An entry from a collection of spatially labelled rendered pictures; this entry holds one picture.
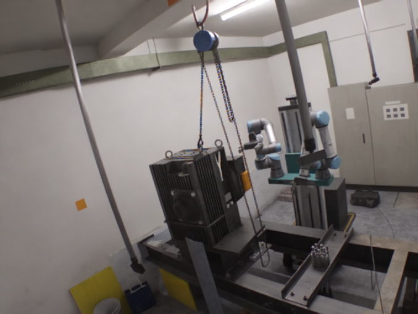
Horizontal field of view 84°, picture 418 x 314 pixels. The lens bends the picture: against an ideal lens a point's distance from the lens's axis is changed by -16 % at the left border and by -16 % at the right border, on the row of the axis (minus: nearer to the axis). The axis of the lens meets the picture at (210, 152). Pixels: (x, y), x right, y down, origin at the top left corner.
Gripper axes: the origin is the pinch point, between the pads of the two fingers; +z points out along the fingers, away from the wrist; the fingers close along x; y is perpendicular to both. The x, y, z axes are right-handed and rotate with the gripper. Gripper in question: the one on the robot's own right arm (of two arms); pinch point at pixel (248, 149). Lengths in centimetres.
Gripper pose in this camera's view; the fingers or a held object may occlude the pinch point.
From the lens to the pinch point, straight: 207.4
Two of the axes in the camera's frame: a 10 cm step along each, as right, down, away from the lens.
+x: -8.6, 1.4, 4.8
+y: 2.7, 9.4, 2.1
